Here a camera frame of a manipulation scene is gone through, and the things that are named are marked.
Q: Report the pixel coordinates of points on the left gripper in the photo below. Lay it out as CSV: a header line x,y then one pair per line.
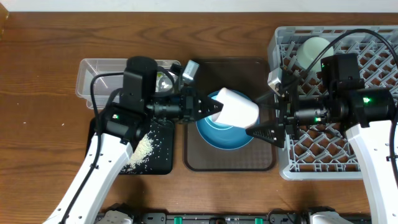
x,y
185,106

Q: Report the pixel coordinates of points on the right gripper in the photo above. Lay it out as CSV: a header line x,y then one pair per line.
x,y
287,107

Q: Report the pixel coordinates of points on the dark blue plate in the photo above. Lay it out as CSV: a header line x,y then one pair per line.
x,y
227,139

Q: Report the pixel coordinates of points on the pink cup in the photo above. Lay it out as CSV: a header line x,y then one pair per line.
x,y
237,111

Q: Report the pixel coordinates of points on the pile of white rice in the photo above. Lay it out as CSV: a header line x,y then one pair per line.
x,y
141,151

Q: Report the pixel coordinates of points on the mint green bowl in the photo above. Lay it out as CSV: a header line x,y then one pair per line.
x,y
310,49

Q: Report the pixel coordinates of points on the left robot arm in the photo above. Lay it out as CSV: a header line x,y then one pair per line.
x,y
119,128

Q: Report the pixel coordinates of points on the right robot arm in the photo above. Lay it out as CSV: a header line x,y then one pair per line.
x,y
367,119

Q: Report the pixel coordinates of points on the grey dishwasher rack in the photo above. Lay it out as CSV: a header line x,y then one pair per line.
x,y
321,153

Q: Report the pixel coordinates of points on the light blue bowl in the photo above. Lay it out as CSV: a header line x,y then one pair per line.
x,y
216,125

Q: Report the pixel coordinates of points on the brown serving tray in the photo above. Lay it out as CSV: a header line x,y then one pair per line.
x,y
246,75

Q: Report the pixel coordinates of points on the black plastic tray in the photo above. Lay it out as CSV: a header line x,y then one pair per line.
x,y
163,149

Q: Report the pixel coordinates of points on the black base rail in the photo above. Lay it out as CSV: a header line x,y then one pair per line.
x,y
122,213

